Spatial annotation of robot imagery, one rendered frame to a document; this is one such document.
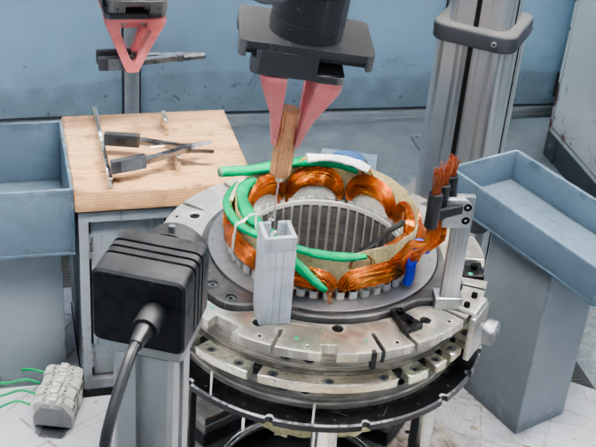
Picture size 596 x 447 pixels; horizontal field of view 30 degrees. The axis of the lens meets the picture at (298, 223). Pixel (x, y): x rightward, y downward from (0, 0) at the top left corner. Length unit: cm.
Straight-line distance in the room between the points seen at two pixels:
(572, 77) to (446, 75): 216
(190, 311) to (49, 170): 91
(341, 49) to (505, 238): 49
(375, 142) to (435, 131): 224
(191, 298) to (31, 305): 84
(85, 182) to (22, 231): 9
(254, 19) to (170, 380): 40
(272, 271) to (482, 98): 59
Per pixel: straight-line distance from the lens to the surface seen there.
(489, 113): 146
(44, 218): 124
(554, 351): 134
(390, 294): 101
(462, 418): 139
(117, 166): 122
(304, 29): 82
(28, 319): 134
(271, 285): 95
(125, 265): 50
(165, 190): 122
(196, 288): 50
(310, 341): 96
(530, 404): 137
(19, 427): 135
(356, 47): 84
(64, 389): 133
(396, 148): 370
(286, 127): 88
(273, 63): 83
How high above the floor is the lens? 167
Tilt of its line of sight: 31 degrees down
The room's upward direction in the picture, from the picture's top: 5 degrees clockwise
